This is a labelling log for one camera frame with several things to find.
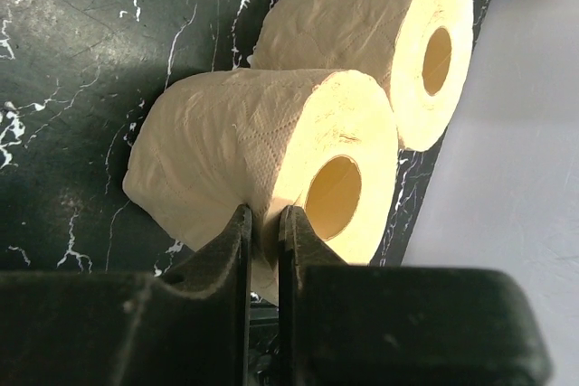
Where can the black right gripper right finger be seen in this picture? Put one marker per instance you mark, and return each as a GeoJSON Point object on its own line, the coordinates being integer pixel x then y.
{"type": "Point", "coordinates": [359, 325]}

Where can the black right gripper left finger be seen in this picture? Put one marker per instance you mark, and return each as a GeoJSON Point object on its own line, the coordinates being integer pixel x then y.
{"type": "Point", "coordinates": [187, 327]}

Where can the brown paper roll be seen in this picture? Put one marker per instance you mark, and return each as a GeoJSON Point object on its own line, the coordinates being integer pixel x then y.
{"type": "Point", "coordinates": [322, 140]}
{"type": "Point", "coordinates": [418, 51]}

